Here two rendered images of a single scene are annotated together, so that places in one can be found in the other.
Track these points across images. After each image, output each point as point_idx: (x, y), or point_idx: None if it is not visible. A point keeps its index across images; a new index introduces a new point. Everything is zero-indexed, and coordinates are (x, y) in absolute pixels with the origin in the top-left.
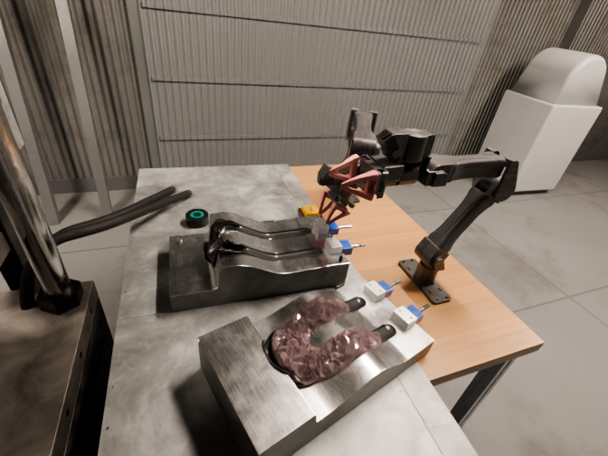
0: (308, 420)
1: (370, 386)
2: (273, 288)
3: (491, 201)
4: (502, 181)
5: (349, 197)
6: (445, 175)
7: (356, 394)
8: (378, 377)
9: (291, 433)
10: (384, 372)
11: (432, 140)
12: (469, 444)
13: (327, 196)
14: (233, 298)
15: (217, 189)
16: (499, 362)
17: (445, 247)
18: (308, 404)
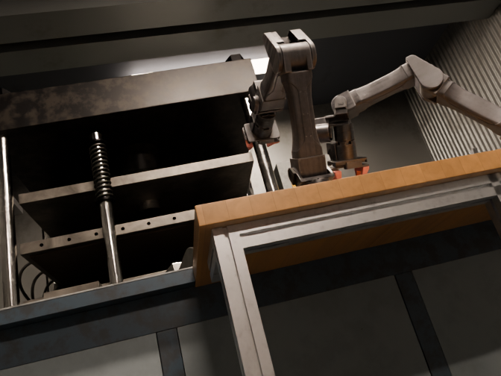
0: (171, 265)
1: (188, 263)
2: None
3: (282, 76)
4: (268, 57)
5: (340, 158)
6: (253, 98)
7: (183, 262)
8: (188, 255)
9: (168, 270)
10: (190, 251)
11: (254, 84)
12: (134, 280)
13: (356, 169)
14: None
15: None
16: (196, 248)
17: (292, 153)
18: (178, 262)
